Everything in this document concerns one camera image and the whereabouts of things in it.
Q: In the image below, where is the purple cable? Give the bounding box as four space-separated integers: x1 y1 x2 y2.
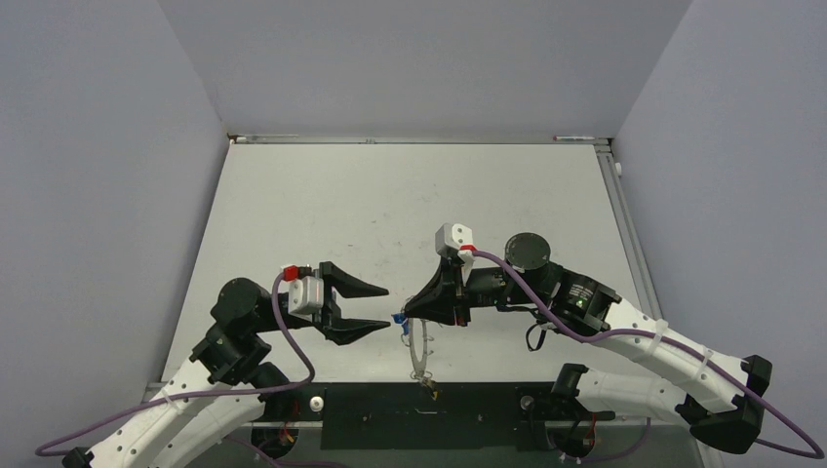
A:
35 271 318 458
474 250 826 461

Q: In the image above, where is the aluminium back rail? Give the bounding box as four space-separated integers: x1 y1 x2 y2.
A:
228 134 610 145

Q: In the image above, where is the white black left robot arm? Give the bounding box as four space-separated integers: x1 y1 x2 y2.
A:
61 261 389 467

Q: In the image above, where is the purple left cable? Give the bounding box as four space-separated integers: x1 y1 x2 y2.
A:
35 271 318 458

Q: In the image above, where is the aluminium rail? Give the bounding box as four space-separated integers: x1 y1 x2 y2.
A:
228 134 610 145
595 140 663 319

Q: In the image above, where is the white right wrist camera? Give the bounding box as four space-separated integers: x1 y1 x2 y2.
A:
434 223 476 265

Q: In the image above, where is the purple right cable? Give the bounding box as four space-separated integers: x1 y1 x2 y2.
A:
474 250 826 461

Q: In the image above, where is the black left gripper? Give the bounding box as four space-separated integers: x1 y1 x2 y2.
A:
251 264 391 339

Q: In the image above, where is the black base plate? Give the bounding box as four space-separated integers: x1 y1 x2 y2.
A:
257 382 614 451

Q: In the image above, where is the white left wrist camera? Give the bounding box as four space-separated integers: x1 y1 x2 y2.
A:
282 265 324 317

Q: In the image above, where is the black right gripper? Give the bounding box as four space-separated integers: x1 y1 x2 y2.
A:
405 253 544 326

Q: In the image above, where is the pink white marker pen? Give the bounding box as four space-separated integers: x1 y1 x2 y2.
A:
553 136 597 143

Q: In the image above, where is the blue key tag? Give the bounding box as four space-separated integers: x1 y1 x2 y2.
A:
391 312 410 335

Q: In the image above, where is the aluminium right side rail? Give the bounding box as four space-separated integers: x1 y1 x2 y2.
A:
595 140 663 319

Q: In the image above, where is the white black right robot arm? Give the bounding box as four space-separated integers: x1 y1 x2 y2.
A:
392 224 772 454

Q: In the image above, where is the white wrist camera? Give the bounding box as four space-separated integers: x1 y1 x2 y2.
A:
434 223 476 265
282 265 324 317

